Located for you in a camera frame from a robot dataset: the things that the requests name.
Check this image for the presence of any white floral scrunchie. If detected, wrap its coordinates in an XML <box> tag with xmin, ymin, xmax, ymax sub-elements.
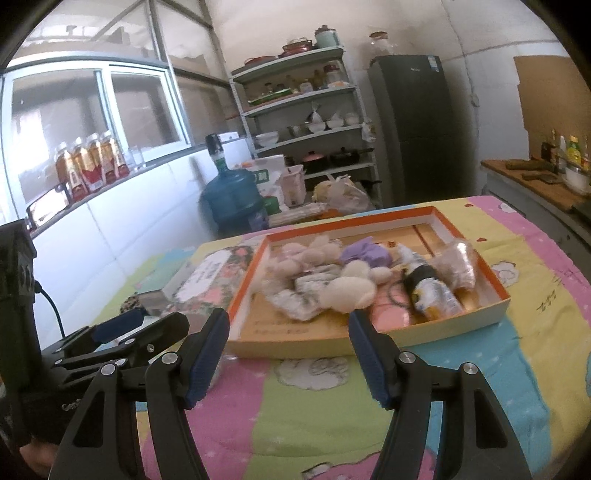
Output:
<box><xmin>262</xmin><ymin>264</ymin><xmax>342</xmax><ymax>322</ymax></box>

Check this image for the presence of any pink item in plastic wrap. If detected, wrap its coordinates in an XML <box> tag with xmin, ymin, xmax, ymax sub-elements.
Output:
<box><xmin>431</xmin><ymin>239</ymin><xmax>478</xmax><ymax>291</ymax></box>

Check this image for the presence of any yellow white packaged item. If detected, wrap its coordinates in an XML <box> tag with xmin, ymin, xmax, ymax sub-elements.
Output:
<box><xmin>397</xmin><ymin>243</ymin><xmax>464</xmax><ymax>321</ymax></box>

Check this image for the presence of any dark grey refrigerator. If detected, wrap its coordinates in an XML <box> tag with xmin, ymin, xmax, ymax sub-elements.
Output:
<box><xmin>368</xmin><ymin>55</ymin><xmax>464</xmax><ymax>205</ymax></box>

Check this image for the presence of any condiment bottles group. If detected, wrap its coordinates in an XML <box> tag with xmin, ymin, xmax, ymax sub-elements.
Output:
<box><xmin>541</xmin><ymin>129</ymin><xmax>590</xmax><ymax>195</ymax></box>

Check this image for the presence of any leopard print scrunchie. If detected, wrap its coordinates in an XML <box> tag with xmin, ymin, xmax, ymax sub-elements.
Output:
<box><xmin>119</xmin><ymin>293</ymin><xmax>141</xmax><ymax>314</ymax></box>

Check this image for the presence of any blue water jug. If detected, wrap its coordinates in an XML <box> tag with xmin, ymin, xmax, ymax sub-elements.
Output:
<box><xmin>202</xmin><ymin>134</ymin><xmax>269</xmax><ymax>236</ymax></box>

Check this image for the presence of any pink dress plush bear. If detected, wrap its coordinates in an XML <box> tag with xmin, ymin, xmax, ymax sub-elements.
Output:
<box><xmin>263</xmin><ymin>234</ymin><xmax>342</xmax><ymax>281</ymax></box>

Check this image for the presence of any floral tissue box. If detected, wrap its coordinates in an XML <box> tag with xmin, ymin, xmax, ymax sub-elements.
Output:
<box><xmin>164</xmin><ymin>244</ymin><xmax>254</xmax><ymax>323</ymax></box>

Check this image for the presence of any cardboard sheet on wall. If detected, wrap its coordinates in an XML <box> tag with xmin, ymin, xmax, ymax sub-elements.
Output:
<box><xmin>514</xmin><ymin>55</ymin><xmax>590</xmax><ymax>157</ymax></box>

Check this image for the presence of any white rice sack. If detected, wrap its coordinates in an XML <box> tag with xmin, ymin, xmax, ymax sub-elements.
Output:
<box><xmin>240</xmin><ymin>154</ymin><xmax>287</xmax><ymax>208</ymax></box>

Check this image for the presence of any purple dress plush bear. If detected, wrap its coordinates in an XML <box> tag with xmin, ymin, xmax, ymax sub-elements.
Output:
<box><xmin>320</xmin><ymin>237</ymin><xmax>394</xmax><ymax>314</ymax></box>

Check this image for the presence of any pink face mask pack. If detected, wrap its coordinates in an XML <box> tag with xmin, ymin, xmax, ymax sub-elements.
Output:
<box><xmin>370</xmin><ymin>281</ymin><xmax>411</xmax><ymax>332</ymax></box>

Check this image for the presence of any snack package on sill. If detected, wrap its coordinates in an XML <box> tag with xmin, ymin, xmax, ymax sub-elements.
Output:
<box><xmin>26</xmin><ymin>183</ymin><xmax>71</xmax><ymax>230</ymax></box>

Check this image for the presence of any glass jar on fridge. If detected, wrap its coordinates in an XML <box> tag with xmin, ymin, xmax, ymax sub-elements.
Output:
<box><xmin>370</xmin><ymin>31</ymin><xmax>396</xmax><ymax>57</ymax></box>

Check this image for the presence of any green white box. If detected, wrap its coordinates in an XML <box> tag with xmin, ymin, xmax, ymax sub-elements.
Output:
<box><xmin>136</xmin><ymin>260</ymin><xmax>194</xmax><ymax>316</ymax></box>

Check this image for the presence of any bottled drinks pack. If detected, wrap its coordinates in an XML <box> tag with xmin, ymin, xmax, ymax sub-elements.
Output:
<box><xmin>55</xmin><ymin>130</ymin><xmax>130</xmax><ymax>204</ymax></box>

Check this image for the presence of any orange shallow cardboard box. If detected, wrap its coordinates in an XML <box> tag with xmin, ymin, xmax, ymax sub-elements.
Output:
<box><xmin>228</xmin><ymin>206</ymin><xmax>510</xmax><ymax>359</ymax></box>

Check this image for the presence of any plastic bag with food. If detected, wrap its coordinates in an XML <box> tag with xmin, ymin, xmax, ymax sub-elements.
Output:
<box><xmin>311</xmin><ymin>175</ymin><xmax>375</xmax><ymax>215</ymax></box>

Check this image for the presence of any person's left hand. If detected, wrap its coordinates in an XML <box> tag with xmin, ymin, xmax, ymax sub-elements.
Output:
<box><xmin>19</xmin><ymin>437</ymin><xmax>59</xmax><ymax>479</ymax></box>

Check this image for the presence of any metal kitchen shelf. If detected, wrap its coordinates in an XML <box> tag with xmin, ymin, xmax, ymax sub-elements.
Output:
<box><xmin>229</xmin><ymin>25</ymin><xmax>383</xmax><ymax>205</ymax></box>

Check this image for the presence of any black cable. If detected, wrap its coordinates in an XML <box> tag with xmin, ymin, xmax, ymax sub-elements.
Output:
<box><xmin>32</xmin><ymin>280</ymin><xmax>67</xmax><ymax>340</ymax></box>

